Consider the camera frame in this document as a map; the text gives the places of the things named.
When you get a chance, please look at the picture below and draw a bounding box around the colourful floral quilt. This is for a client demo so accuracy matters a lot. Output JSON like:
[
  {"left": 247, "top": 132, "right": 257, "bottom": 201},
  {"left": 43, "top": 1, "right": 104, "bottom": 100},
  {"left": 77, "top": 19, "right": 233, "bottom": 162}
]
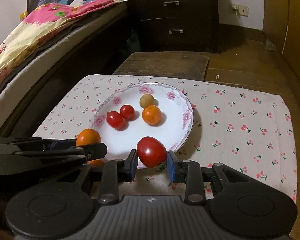
[{"left": 0, "top": 0, "right": 123, "bottom": 86}]

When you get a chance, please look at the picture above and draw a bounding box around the dark wooden stool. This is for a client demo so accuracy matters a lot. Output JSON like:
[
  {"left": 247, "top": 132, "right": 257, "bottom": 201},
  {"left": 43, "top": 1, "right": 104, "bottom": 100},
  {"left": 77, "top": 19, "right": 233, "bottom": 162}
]
[{"left": 114, "top": 51, "right": 209, "bottom": 81}]

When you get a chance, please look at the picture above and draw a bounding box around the orange mandarin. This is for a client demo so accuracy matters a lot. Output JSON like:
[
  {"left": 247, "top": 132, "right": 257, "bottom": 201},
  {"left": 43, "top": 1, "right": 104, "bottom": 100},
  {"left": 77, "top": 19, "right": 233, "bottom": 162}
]
[
  {"left": 76, "top": 128, "right": 104, "bottom": 167},
  {"left": 142, "top": 105, "right": 161, "bottom": 125}
]

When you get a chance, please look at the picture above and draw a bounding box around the round red cherry tomato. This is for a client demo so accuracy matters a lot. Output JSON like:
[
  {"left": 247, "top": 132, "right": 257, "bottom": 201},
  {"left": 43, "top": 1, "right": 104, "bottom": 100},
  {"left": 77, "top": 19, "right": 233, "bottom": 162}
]
[{"left": 120, "top": 105, "right": 135, "bottom": 120}]

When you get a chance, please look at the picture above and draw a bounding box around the brown wooden wardrobe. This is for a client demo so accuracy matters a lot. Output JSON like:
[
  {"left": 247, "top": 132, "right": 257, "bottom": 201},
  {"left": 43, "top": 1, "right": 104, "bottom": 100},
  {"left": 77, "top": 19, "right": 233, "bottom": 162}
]
[{"left": 263, "top": 0, "right": 300, "bottom": 81}]

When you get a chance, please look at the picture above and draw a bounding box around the dark wooden nightstand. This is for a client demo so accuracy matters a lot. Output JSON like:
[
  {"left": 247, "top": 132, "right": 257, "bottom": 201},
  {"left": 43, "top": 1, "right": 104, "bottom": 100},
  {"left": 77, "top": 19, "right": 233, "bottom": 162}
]
[{"left": 127, "top": 0, "right": 219, "bottom": 54}]

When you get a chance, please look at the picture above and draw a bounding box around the tan longan with stem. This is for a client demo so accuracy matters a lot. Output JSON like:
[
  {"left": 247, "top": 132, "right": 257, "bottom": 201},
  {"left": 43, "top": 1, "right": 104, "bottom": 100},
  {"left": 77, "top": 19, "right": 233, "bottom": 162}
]
[{"left": 139, "top": 94, "right": 154, "bottom": 109}]

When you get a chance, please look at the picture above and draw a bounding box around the orange mandarin front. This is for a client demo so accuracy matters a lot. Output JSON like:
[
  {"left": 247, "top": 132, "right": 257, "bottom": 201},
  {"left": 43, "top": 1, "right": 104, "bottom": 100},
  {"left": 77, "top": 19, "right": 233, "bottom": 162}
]
[{"left": 142, "top": 105, "right": 161, "bottom": 125}]

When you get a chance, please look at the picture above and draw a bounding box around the grey bed mattress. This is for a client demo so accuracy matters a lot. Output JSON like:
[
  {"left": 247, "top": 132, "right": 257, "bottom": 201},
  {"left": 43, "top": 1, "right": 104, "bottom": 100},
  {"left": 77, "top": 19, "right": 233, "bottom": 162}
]
[{"left": 0, "top": 2, "right": 129, "bottom": 137}]

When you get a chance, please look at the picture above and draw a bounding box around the white wall socket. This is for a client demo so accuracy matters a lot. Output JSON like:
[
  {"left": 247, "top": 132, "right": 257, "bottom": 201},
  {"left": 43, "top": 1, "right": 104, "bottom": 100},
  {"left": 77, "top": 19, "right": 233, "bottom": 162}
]
[{"left": 229, "top": 4, "right": 249, "bottom": 17}]

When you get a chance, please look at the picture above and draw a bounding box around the white floral ceramic plate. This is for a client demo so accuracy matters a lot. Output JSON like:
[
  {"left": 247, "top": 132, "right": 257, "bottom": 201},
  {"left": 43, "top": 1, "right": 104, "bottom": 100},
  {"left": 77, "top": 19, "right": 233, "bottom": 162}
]
[{"left": 90, "top": 82, "right": 194, "bottom": 161}]

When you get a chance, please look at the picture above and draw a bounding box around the cherry print tablecloth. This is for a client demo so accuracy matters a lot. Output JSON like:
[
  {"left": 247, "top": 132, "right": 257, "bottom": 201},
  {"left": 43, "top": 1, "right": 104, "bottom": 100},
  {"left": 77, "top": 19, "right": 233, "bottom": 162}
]
[{"left": 34, "top": 75, "right": 297, "bottom": 199}]

